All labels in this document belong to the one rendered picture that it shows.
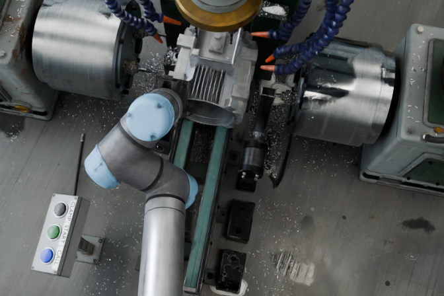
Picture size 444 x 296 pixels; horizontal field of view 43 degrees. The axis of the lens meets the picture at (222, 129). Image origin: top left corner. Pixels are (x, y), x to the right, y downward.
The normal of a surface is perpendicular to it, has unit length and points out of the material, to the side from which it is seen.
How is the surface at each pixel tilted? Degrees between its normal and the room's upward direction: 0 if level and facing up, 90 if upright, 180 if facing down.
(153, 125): 30
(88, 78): 62
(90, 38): 21
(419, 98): 0
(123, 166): 56
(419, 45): 0
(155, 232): 25
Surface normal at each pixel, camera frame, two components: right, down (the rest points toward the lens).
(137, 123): -0.07, 0.18
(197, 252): 0.03, -0.33
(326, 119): -0.15, 0.62
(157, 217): -0.26, -0.59
